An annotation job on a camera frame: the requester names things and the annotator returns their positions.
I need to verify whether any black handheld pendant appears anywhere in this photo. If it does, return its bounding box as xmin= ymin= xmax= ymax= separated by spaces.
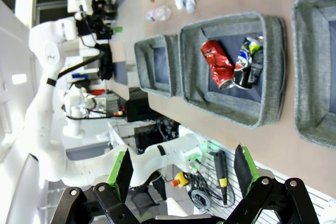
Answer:
xmin=212 ymin=150 xmax=229 ymax=206

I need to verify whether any black computer case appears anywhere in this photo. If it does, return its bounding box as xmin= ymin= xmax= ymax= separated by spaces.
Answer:
xmin=125 ymin=87 xmax=158 ymax=123

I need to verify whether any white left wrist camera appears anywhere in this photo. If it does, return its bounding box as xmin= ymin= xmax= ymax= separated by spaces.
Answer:
xmin=75 ymin=0 xmax=95 ymax=18

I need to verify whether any black equipment box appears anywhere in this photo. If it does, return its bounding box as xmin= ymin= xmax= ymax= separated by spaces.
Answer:
xmin=133 ymin=120 xmax=182 ymax=155

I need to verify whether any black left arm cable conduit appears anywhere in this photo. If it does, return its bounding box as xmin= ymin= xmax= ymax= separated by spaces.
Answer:
xmin=56 ymin=32 xmax=106 ymax=80

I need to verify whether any crushed black soda can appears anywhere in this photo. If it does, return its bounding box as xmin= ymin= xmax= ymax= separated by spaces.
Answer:
xmin=233 ymin=35 xmax=265 ymax=90

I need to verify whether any grey fabric basket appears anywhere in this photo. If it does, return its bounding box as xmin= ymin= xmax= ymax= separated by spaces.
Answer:
xmin=133 ymin=34 xmax=183 ymax=98
xmin=291 ymin=0 xmax=336 ymax=150
xmin=180 ymin=11 xmax=287 ymax=130

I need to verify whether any white slotted mounting plate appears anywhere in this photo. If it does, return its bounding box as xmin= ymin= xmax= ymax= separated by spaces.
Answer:
xmin=183 ymin=144 xmax=336 ymax=224

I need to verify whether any crushed red soda can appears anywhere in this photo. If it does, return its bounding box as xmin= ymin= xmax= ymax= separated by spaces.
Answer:
xmin=201 ymin=39 xmax=236 ymax=90

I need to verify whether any crumpled white paper ball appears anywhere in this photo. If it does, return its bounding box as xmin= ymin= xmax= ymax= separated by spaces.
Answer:
xmin=174 ymin=0 xmax=196 ymax=15

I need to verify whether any yellow red emergency stop button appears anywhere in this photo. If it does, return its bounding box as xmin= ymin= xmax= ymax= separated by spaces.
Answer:
xmin=170 ymin=171 xmax=188 ymax=188

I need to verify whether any black backpack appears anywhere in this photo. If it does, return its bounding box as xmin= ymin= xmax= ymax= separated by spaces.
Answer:
xmin=98 ymin=43 xmax=114 ymax=81

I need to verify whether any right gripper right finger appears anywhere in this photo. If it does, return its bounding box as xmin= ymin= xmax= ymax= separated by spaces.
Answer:
xmin=225 ymin=144 xmax=321 ymax=224

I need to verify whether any black office chair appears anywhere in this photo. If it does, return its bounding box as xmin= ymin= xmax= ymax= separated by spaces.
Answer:
xmin=130 ymin=191 xmax=161 ymax=218

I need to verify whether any clear bottle with blue cap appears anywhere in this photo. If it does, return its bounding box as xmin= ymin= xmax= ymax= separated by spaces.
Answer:
xmin=145 ymin=5 xmax=173 ymax=22

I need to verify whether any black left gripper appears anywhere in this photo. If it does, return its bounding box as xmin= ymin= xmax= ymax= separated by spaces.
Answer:
xmin=89 ymin=16 xmax=123 ymax=41

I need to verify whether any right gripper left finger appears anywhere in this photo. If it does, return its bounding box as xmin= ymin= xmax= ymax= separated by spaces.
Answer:
xmin=49 ymin=147 xmax=140 ymax=224

